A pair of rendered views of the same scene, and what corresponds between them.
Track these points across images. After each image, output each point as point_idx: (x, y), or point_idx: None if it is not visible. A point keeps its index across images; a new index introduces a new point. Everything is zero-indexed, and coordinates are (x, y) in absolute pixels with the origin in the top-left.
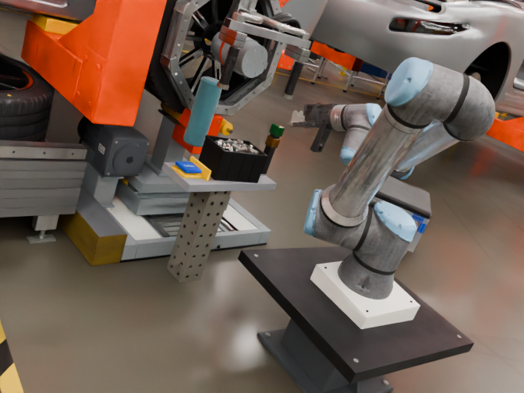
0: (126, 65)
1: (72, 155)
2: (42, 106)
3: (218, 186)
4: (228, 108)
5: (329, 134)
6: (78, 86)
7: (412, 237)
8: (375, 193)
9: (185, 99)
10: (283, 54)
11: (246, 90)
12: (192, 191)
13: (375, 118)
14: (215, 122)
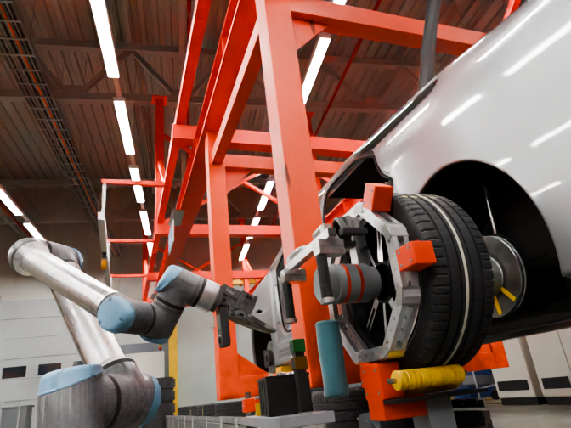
0: (297, 336)
1: (320, 427)
2: (349, 397)
3: (251, 420)
4: (379, 350)
5: (220, 320)
6: None
7: (38, 390)
8: (76, 346)
9: (348, 352)
10: (397, 251)
11: (404, 319)
12: (245, 425)
13: (160, 279)
14: (373, 371)
